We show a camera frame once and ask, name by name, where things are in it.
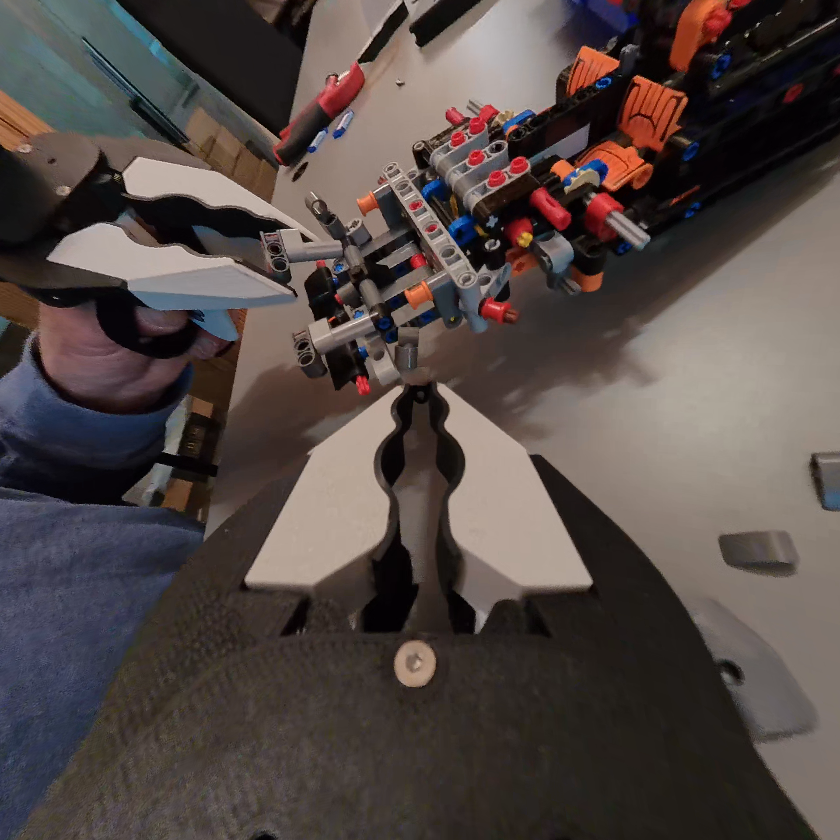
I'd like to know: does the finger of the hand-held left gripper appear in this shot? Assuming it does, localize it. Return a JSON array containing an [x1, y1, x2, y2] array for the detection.
[[46, 222, 299, 311], [120, 156, 321, 245]]

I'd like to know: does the lego car chassis model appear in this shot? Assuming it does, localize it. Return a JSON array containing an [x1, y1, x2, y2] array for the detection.
[[259, 0, 840, 395]]

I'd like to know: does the person's left forearm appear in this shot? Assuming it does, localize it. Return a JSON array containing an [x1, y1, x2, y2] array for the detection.
[[0, 338, 194, 506]]

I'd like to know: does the grey lego connector with hole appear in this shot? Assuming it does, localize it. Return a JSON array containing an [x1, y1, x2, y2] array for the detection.
[[686, 597, 821, 746]]

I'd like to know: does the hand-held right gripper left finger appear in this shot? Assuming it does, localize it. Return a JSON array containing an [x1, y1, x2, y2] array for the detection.
[[244, 384, 413, 633]]

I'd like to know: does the red handled tool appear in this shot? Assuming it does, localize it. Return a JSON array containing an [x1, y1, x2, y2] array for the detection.
[[272, 62, 366, 168]]

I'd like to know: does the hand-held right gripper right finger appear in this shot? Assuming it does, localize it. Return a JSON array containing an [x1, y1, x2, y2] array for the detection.
[[427, 382, 595, 633]]

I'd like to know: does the curved grey lego piece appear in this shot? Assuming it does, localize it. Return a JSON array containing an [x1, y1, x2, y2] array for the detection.
[[809, 451, 840, 511], [717, 530, 800, 578]]

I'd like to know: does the person's left hand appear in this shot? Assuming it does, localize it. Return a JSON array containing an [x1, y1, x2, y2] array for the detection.
[[34, 301, 225, 416]]

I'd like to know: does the black office chair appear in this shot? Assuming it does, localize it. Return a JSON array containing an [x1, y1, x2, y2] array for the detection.
[[115, 0, 304, 135]]

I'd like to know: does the brown cardboard moving box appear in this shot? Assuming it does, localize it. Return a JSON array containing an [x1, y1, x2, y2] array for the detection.
[[184, 108, 280, 198]]

